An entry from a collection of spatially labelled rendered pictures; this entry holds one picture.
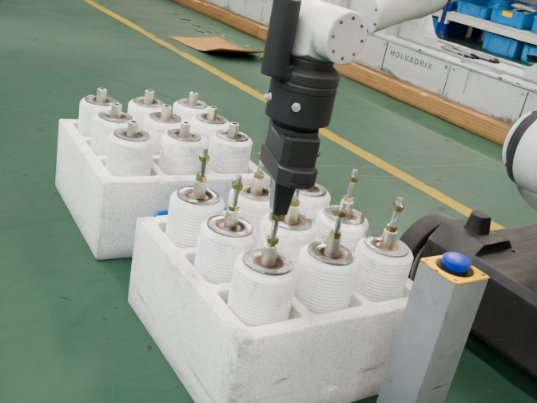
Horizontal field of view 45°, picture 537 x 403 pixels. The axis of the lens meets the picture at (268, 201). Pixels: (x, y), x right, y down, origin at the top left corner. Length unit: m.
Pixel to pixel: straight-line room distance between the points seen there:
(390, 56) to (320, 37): 2.85
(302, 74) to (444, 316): 0.38
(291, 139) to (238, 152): 0.62
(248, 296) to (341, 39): 0.38
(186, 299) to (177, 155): 0.45
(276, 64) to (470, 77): 2.51
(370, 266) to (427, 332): 0.17
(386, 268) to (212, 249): 0.28
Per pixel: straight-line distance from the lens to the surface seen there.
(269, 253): 0.95
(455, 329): 0.97
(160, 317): 1.15
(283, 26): 0.81
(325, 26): 0.80
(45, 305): 1.27
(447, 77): 3.38
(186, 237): 1.13
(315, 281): 1.01
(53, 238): 1.50
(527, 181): 1.16
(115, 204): 1.37
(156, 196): 1.39
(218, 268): 1.04
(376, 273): 1.08
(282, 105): 0.84
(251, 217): 1.17
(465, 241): 1.36
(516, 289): 1.28
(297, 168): 0.86
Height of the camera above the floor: 0.70
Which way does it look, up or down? 23 degrees down
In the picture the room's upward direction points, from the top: 11 degrees clockwise
